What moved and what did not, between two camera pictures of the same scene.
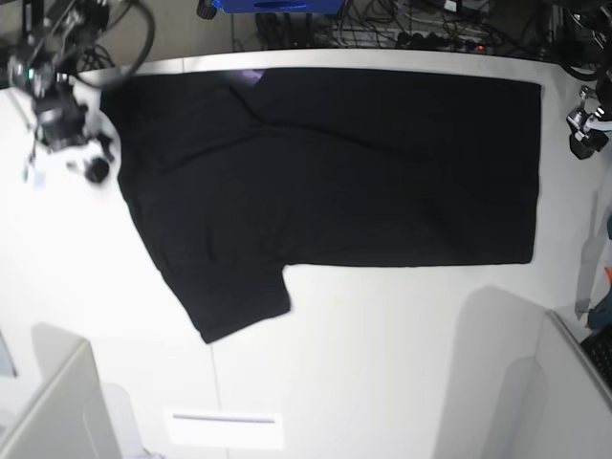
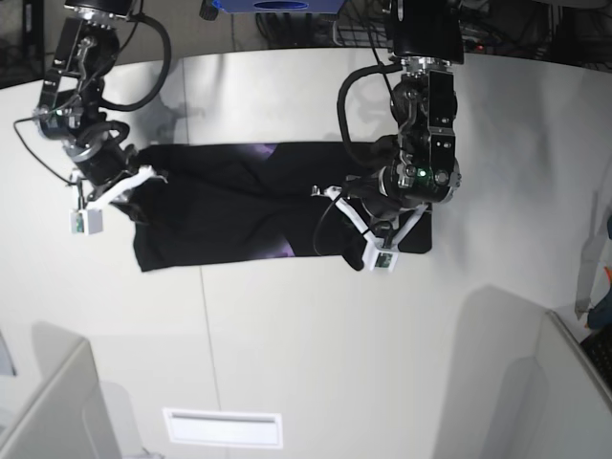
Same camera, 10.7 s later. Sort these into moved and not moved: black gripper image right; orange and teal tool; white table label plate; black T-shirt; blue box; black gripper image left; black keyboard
Moved: black T-shirt; black gripper image right; black gripper image left
Not moved: orange and teal tool; white table label plate; black keyboard; blue box
